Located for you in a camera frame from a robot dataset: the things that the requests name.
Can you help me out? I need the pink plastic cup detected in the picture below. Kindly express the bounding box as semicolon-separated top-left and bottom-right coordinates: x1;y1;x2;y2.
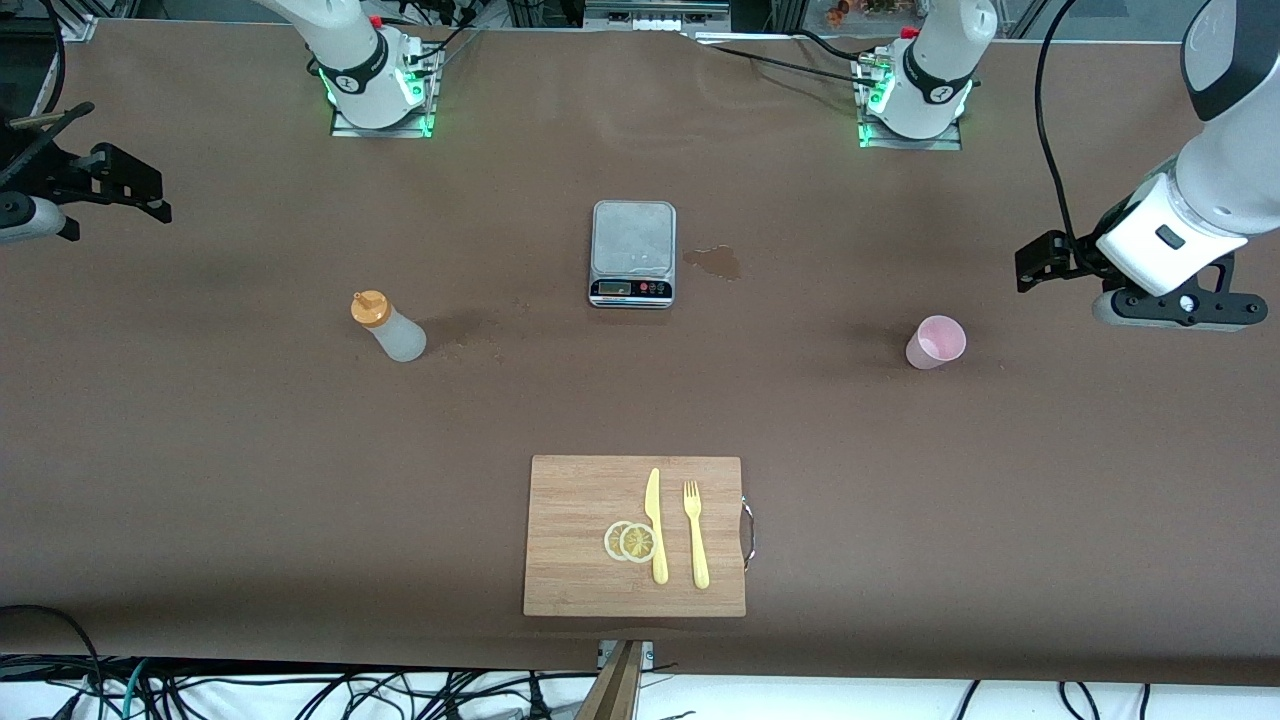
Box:
905;315;968;371

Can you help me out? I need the sauce bottle with orange cap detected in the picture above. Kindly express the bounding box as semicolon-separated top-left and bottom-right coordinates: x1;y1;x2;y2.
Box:
350;290;428;363

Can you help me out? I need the brown sauce spill puddle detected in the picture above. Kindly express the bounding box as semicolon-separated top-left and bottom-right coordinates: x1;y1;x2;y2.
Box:
683;245;743;282

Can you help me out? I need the colourful toy food pile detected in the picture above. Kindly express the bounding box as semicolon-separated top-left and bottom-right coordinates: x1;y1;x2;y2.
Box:
825;0;906;26

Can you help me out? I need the brown table cover sheet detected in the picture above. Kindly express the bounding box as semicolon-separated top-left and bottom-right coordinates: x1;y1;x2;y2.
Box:
0;18;1280;686

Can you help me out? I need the silver digital kitchen scale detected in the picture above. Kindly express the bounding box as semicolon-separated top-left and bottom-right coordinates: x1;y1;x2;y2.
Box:
588;200;678;310

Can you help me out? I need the yellow plastic fork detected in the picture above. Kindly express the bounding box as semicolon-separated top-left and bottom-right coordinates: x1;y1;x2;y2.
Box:
683;480;711;590

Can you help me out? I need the white power strip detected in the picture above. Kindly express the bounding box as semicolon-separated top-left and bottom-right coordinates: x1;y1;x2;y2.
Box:
585;0;731;36

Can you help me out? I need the yellow plastic knife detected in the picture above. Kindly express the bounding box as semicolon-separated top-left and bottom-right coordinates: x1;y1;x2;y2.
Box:
644;467;669;586

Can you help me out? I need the wooden cutting board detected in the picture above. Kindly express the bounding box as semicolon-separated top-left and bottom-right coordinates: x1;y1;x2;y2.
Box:
523;455;757;618

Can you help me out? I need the wooden beam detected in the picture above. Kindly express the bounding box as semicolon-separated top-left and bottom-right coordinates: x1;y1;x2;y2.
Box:
575;640;646;720

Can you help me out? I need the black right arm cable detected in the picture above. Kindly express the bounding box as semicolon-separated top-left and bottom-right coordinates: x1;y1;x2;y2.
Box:
28;0;69;113

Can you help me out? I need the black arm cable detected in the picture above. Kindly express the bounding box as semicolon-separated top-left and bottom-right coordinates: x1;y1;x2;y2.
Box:
1034;0;1106;276
28;0;69;113

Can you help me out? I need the aluminium frame profile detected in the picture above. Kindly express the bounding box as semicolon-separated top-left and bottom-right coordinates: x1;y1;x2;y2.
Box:
40;0;126;43

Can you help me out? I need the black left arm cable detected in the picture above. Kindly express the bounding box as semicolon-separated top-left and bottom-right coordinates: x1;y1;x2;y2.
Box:
1034;0;1106;276

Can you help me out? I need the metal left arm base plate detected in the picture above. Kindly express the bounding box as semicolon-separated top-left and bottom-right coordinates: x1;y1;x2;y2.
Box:
855;55;964;151

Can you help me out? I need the black cable lying on table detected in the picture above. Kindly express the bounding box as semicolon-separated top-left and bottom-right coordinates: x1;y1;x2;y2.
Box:
695;38;871;89

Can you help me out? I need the black looped floor cable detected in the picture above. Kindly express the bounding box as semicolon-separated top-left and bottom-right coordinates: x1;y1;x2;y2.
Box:
0;604;106;720

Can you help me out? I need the teal floor cable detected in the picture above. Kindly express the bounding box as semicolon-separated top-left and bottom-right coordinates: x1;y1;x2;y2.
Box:
95;658;151;720

